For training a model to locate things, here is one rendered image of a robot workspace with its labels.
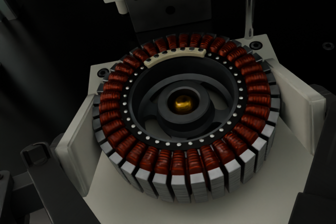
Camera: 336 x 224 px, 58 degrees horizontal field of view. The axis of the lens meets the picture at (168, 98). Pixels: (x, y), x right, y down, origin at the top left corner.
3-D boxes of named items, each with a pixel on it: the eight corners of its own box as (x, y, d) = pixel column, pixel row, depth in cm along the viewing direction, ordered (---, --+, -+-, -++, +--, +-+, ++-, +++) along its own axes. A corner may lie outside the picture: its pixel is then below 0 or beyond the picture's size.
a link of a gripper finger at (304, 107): (309, 100, 13) (327, 97, 13) (262, 59, 20) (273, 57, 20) (311, 157, 14) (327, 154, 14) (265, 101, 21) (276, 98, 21)
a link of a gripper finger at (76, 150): (87, 197, 15) (73, 200, 15) (109, 131, 22) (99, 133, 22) (68, 146, 14) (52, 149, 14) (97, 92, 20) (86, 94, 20)
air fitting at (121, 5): (131, 16, 29) (123, -11, 27) (119, 19, 29) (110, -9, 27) (131, 9, 30) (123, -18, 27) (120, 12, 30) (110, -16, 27)
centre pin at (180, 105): (203, 134, 20) (200, 110, 18) (175, 138, 20) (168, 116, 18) (199, 110, 21) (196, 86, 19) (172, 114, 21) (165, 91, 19)
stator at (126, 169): (301, 188, 17) (316, 158, 14) (107, 221, 18) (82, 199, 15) (246, 51, 24) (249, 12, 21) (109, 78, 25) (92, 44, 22)
